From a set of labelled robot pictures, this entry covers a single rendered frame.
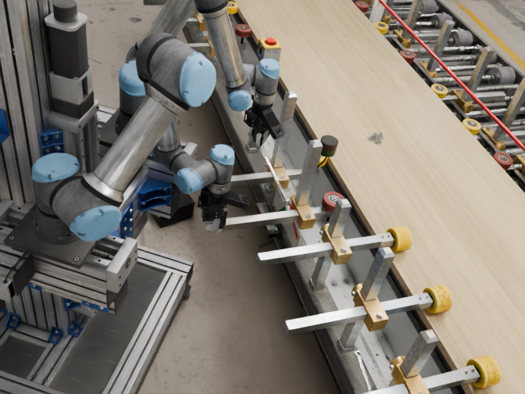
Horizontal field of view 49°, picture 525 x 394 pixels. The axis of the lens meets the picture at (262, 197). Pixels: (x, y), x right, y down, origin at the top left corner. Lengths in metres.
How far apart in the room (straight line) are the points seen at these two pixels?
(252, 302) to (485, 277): 1.22
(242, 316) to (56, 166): 1.50
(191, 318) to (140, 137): 1.48
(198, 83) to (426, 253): 1.02
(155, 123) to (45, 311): 1.15
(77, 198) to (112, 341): 1.09
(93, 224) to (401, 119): 1.57
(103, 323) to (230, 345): 0.58
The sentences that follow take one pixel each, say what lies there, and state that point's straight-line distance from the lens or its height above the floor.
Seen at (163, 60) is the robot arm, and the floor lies 1.54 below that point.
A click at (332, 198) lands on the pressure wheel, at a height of 0.91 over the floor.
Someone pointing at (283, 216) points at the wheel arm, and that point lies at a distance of 2.04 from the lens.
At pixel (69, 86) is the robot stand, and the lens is 1.68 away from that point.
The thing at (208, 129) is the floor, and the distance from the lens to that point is 3.80.
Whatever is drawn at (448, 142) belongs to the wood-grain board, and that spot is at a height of 0.90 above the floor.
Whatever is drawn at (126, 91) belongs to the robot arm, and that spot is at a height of 1.22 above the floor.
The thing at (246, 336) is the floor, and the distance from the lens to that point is 2.74.
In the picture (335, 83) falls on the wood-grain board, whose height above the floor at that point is 0.90.
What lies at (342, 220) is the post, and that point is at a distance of 1.81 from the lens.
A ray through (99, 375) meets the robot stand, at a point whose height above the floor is 0.21.
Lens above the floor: 2.28
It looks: 42 degrees down
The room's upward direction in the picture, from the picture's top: 12 degrees clockwise
